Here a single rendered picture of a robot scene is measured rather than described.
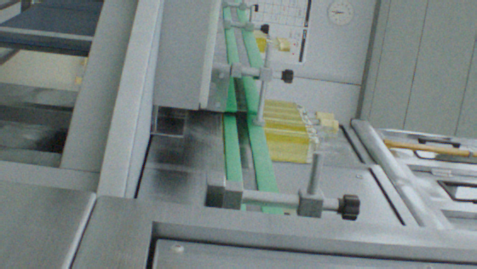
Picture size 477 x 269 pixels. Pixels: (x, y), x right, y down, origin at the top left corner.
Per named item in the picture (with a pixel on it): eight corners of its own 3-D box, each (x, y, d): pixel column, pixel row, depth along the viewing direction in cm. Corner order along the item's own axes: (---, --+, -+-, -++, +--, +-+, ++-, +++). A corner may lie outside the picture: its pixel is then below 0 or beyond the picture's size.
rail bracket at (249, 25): (221, 28, 190) (268, 34, 192) (225, 2, 188) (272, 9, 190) (221, 26, 194) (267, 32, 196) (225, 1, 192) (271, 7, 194)
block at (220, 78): (190, 110, 135) (225, 114, 136) (195, 64, 132) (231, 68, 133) (190, 105, 138) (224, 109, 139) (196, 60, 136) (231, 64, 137)
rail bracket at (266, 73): (223, 123, 136) (285, 130, 138) (235, 40, 132) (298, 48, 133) (223, 118, 139) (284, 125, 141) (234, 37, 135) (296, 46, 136)
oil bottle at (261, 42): (215, 47, 251) (290, 56, 255) (216, 31, 250) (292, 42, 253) (215, 44, 257) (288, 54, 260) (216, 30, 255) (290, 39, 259)
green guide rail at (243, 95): (224, 111, 140) (262, 116, 141) (224, 106, 140) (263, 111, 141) (218, 5, 307) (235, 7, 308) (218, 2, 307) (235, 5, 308)
